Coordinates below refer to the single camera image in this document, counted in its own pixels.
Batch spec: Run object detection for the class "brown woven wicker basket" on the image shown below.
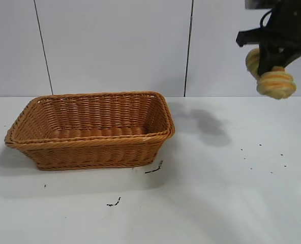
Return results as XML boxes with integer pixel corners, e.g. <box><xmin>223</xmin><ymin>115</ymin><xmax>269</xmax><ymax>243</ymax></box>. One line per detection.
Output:
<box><xmin>4</xmin><ymin>90</ymin><xmax>176</xmax><ymax>171</ymax></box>

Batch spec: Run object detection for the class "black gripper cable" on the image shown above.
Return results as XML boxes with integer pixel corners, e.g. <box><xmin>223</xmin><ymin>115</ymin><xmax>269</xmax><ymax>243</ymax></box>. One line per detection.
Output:
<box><xmin>259</xmin><ymin>9</ymin><xmax>275</xmax><ymax>27</ymax></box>

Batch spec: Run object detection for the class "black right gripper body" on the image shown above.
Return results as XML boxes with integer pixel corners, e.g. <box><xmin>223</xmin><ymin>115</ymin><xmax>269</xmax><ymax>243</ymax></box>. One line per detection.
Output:
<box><xmin>236</xmin><ymin>10</ymin><xmax>301</xmax><ymax>55</ymax></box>

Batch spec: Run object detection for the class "long striped twisted bread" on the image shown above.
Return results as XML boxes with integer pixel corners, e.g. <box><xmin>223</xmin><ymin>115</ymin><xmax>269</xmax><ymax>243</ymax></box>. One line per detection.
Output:
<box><xmin>245</xmin><ymin>48</ymin><xmax>297</xmax><ymax>100</ymax></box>

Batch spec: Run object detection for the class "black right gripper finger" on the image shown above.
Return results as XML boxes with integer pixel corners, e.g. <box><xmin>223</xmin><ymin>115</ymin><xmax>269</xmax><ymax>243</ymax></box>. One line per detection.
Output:
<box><xmin>257</xmin><ymin>44</ymin><xmax>281</xmax><ymax>77</ymax></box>
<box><xmin>280</xmin><ymin>47</ymin><xmax>301</xmax><ymax>69</ymax></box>

